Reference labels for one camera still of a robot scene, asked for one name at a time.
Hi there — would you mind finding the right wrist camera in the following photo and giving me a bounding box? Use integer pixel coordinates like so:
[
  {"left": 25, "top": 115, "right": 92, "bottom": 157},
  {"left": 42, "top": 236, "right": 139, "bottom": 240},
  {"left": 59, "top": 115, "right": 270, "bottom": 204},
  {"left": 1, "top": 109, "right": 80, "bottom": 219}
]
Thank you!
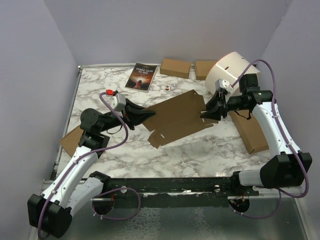
[{"left": 215, "top": 78, "right": 234, "bottom": 94}]

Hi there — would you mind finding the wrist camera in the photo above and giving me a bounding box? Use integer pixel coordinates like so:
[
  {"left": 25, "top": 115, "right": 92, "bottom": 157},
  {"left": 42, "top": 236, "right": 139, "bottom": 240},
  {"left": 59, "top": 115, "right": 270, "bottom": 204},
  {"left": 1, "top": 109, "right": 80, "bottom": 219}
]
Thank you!
[
  {"left": 215, "top": 78, "right": 234, "bottom": 94},
  {"left": 105, "top": 89, "right": 127, "bottom": 112}
]

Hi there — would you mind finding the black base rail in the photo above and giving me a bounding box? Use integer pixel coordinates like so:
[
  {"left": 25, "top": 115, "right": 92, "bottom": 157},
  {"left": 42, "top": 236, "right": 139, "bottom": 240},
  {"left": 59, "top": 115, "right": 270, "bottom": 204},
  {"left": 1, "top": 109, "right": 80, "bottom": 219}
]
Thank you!
[{"left": 90, "top": 172, "right": 259, "bottom": 209}]

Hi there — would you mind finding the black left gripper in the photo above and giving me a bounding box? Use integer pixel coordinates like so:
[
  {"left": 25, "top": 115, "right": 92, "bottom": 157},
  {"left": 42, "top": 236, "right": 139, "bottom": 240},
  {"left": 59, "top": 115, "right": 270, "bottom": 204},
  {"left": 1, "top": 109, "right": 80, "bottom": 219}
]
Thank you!
[{"left": 99, "top": 98, "right": 156, "bottom": 133}]

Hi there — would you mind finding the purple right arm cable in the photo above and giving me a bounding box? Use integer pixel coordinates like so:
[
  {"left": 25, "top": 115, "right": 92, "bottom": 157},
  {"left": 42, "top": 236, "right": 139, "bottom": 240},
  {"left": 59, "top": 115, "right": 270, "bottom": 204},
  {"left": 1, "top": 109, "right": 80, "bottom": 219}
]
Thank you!
[{"left": 229, "top": 59, "right": 310, "bottom": 220}]

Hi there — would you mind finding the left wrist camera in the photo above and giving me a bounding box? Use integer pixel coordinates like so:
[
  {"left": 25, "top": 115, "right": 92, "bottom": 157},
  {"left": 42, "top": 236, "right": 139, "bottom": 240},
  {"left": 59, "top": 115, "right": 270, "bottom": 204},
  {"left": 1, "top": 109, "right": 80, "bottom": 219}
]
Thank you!
[{"left": 105, "top": 89, "right": 127, "bottom": 112}]

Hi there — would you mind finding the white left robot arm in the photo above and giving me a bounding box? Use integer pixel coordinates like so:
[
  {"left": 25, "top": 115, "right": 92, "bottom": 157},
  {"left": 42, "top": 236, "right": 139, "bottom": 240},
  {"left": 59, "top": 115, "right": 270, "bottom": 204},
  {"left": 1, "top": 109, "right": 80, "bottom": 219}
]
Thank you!
[{"left": 27, "top": 99, "right": 156, "bottom": 240}]

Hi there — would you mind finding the white cylindrical drum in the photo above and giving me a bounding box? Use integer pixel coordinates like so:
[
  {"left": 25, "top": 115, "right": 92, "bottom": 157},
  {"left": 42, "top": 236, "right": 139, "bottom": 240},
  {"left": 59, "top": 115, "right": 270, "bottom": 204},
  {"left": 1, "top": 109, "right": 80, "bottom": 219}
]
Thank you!
[{"left": 204, "top": 51, "right": 250, "bottom": 94}]

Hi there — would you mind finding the cardboard box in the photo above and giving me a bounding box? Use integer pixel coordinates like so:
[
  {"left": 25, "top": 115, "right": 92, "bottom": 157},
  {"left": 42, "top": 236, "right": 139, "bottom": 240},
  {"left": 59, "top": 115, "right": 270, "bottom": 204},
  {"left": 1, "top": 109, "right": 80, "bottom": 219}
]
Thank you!
[
  {"left": 229, "top": 110, "right": 269, "bottom": 154},
  {"left": 59, "top": 125, "right": 84, "bottom": 157},
  {"left": 143, "top": 89, "right": 218, "bottom": 149},
  {"left": 160, "top": 58, "right": 192, "bottom": 79},
  {"left": 194, "top": 60, "right": 218, "bottom": 81}
]

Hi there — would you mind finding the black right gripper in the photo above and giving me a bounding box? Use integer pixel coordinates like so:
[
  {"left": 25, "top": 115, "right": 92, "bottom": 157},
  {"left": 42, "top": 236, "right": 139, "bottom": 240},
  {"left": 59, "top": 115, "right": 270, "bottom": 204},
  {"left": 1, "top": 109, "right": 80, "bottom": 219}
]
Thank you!
[{"left": 200, "top": 90, "right": 248, "bottom": 120}]

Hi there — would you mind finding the Three Days To See book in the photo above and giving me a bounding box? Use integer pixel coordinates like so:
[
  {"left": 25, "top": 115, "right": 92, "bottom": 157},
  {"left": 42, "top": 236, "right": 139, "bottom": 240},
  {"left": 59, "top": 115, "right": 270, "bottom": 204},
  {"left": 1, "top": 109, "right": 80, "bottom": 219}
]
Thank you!
[{"left": 125, "top": 63, "right": 158, "bottom": 93}]

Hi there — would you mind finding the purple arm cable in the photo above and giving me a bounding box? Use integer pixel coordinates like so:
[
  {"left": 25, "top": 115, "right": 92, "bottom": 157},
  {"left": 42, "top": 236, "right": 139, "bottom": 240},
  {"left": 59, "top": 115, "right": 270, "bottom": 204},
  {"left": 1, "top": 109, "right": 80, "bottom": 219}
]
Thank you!
[
  {"left": 229, "top": 59, "right": 310, "bottom": 220},
  {"left": 37, "top": 92, "right": 142, "bottom": 238}
]

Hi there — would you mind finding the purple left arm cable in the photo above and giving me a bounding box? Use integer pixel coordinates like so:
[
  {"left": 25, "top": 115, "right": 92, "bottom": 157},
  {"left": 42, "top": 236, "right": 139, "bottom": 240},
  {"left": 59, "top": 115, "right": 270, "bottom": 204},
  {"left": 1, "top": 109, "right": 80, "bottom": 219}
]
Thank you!
[{"left": 37, "top": 92, "right": 142, "bottom": 238}]

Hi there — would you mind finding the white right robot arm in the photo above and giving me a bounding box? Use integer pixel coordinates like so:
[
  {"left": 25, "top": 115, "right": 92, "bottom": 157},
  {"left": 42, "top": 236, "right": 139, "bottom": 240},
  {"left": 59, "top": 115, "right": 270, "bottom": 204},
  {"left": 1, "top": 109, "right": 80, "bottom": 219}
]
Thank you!
[{"left": 201, "top": 73, "right": 312, "bottom": 198}]

